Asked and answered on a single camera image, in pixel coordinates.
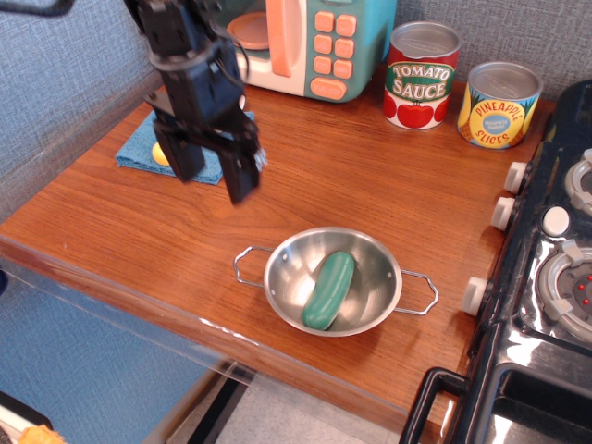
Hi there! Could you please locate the orange fuzzy object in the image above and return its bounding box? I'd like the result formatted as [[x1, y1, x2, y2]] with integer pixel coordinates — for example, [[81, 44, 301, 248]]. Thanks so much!
[[18, 425, 66, 444]]

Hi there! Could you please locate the silver metal two-handled bowl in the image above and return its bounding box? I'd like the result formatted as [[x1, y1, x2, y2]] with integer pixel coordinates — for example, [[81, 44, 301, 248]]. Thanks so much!
[[233, 227, 439, 338]]

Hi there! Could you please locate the black toy stove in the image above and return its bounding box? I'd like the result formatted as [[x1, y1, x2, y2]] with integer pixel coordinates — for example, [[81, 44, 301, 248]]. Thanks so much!
[[401, 80, 591, 443]]

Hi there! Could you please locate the white stove knob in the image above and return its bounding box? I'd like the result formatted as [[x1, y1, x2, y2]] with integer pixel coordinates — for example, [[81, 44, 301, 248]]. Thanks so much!
[[490, 197, 515, 231], [504, 162, 528, 194], [462, 277, 488, 317]]

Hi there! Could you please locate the teal toy microwave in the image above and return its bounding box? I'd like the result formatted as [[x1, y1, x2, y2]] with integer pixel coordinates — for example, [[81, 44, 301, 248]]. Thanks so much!
[[215, 0, 397, 103]]

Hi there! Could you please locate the white stove knob middle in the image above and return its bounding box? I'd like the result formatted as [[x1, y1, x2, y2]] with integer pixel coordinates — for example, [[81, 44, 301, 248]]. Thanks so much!
[[490, 197, 515, 231]]

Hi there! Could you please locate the yellow handled toy knife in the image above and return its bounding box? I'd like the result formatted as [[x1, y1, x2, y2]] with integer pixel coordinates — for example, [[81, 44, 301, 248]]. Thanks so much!
[[152, 142, 169, 167]]

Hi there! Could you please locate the green toy pickle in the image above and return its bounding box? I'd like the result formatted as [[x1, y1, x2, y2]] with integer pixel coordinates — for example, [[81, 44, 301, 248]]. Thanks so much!
[[302, 252, 354, 330]]

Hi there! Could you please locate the tomato sauce can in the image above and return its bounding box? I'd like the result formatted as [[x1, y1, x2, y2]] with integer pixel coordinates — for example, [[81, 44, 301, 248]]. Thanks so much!
[[383, 21, 462, 130]]

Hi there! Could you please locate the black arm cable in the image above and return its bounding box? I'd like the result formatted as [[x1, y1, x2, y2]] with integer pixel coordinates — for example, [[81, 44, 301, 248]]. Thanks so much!
[[0, 0, 75, 19]]

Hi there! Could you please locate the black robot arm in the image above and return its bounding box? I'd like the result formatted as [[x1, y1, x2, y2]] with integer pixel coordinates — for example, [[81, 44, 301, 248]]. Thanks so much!
[[126, 1, 266, 204]]

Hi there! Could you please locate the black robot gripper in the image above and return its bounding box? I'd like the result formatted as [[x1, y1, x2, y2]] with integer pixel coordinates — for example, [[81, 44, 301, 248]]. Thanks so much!
[[149, 39, 267, 204]]

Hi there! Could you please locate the pineapple slices can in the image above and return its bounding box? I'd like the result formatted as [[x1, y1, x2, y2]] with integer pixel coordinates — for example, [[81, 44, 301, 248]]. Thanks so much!
[[457, 61, 543, 150]]

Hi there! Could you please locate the white stove knob upper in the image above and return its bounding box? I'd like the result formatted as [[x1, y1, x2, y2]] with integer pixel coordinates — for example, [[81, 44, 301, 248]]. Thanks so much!
[[504, 162, 528, 194]]

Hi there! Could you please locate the white stove knob lower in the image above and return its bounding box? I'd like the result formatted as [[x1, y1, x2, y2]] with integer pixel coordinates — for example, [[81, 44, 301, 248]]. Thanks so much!
[[462, 277, 488, 317]]

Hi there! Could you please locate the blue folded towel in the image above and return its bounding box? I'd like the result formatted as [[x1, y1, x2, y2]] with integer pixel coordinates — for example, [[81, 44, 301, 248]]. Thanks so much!
[[115, 109, 256, 187]]

